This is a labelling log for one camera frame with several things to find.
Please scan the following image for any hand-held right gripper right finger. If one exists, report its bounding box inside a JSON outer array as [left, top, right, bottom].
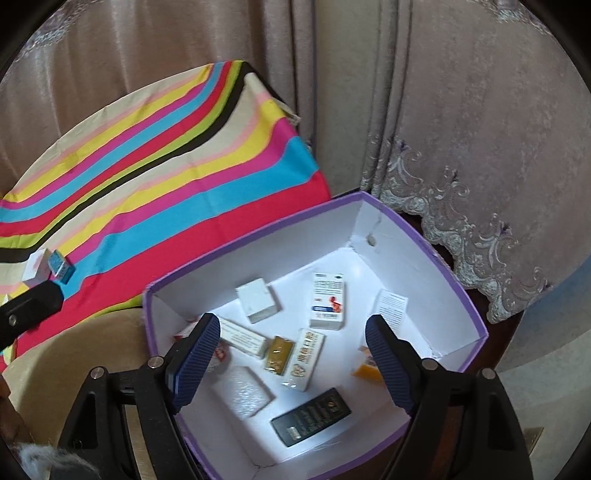
[[365, 315, 536, 480]]

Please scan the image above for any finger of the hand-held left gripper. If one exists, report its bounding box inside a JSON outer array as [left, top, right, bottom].
[[0, 279, 64, 352]]

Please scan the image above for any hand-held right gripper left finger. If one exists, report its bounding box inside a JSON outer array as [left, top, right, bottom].
[[55, 313, 221, 480]]

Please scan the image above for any orange and white box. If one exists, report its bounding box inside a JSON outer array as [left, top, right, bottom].
[[351, 345, 386, 384]]

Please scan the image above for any red and white box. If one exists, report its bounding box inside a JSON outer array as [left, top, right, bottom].
[[210, 344, 230, 374]]

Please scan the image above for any white square box pink mark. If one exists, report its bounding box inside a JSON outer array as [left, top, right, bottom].
[[21, 249, 52, 283]]

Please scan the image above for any teal small box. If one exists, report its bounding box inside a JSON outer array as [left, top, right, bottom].
[[47, 250, 75, 281]]

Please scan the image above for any white bubble wrap packet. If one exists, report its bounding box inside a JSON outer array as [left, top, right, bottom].
[[210, 364, 271, 420]]

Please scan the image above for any white long cardboard box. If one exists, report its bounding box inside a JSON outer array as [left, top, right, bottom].
[[216, 318, 269, 360]]

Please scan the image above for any white box orange print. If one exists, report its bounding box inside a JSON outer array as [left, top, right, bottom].
[[281, 329, 326, 393]]

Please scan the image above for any gold small box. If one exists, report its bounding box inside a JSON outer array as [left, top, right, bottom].
[[263, 336, 295, 377]]

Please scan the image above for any white box red blue label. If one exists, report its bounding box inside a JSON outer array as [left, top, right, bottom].
[[308, 272, 347, 332]]

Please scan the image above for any white cube box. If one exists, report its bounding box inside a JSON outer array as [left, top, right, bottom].
[[235, 278, 281, 324]]

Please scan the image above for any black box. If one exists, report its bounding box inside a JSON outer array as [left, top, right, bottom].
[[270, 387, 354, 448]]

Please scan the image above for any purple cardboard box white inside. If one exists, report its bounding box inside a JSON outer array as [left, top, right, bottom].
[[142, 191, 489, 480]]

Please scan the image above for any beige sofa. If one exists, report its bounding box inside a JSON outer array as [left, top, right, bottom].
[[0, 305, 185, 480]]

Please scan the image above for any grey furry object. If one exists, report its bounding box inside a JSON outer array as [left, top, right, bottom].
[[18, 443, 88, 480]]

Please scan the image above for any rainbow striped blanket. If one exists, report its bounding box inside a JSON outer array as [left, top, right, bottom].
[[0, 60, 333, 370]]

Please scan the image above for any embroidered lace-edged curtain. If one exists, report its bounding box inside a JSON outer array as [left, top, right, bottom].
[[360, 0, 591, 324]]

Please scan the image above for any plain pleated curtain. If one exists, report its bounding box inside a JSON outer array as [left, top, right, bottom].
[[0, 0, 411, 204]]

